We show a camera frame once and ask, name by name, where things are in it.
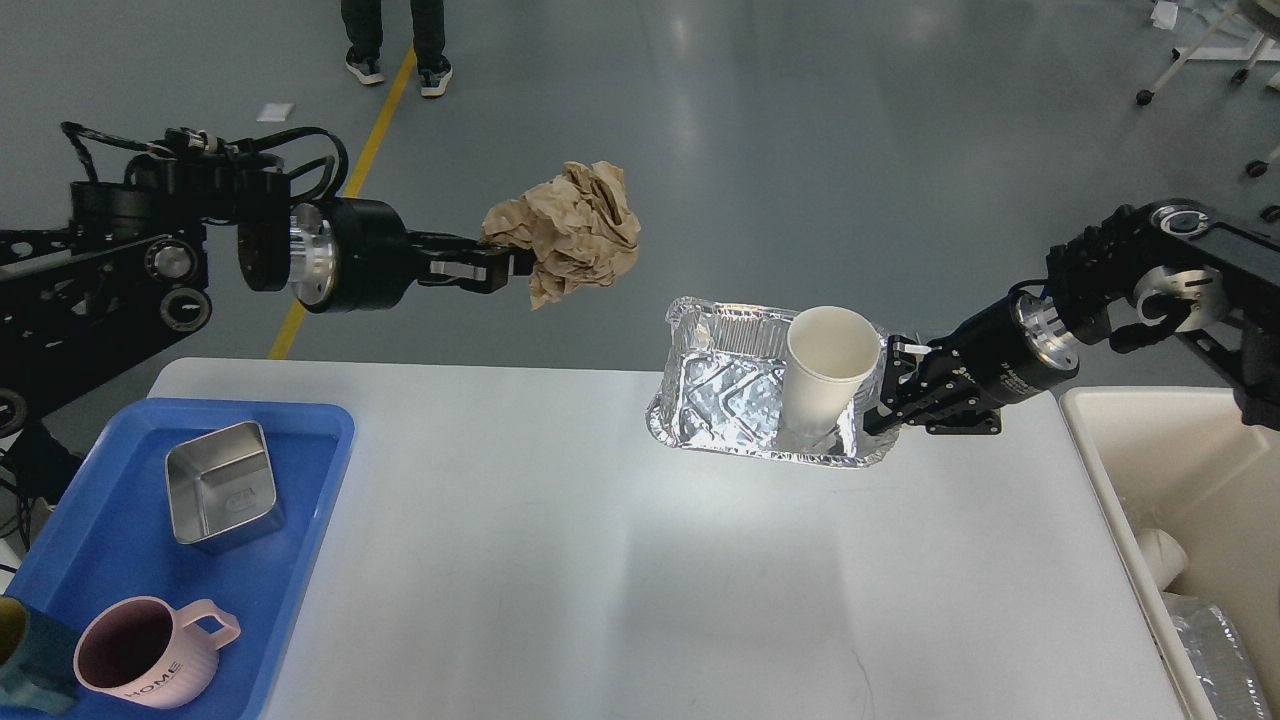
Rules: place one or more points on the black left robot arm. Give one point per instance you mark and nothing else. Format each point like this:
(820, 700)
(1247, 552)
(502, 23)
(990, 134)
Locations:
(128, 275)

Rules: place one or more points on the teal cup in tray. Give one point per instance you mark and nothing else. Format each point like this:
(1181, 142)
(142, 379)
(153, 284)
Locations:
(37, 661)

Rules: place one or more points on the brown paper ball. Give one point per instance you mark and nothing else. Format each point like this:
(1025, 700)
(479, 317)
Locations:
(578, 225)

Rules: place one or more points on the white paper on floor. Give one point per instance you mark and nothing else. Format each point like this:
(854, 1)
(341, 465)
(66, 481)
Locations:
(275, 112)

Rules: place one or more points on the stainless steel rectangular tin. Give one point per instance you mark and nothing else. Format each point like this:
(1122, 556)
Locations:
(221, 489)

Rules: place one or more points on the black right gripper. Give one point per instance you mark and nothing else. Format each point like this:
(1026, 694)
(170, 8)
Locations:
(1013, 349)

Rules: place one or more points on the white wheeled cart frame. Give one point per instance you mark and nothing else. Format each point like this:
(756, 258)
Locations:
(1260, 45)

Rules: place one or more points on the cream paper cup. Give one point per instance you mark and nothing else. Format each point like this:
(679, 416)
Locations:
(829, 352)

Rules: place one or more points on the foil tray in bin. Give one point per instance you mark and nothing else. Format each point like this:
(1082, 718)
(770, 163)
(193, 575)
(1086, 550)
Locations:
(1224, 670)

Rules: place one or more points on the pink mug dark inside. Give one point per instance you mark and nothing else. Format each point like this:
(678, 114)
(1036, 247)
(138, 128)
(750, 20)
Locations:
(142, 650)

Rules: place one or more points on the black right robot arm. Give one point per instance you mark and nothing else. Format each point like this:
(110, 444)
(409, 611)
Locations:
(1171, 269)

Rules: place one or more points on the aluminium foil tray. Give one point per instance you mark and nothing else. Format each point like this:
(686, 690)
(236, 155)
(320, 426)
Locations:
(722, 391)

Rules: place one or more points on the cream plastic bin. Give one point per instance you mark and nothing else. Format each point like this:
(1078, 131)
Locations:
(1181, 460)

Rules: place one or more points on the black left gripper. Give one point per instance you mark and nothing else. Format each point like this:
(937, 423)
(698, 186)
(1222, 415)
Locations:
(354, 255)

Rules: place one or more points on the white cup in bin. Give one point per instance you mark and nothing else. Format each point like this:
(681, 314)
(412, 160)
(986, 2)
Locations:
(1164, 557)

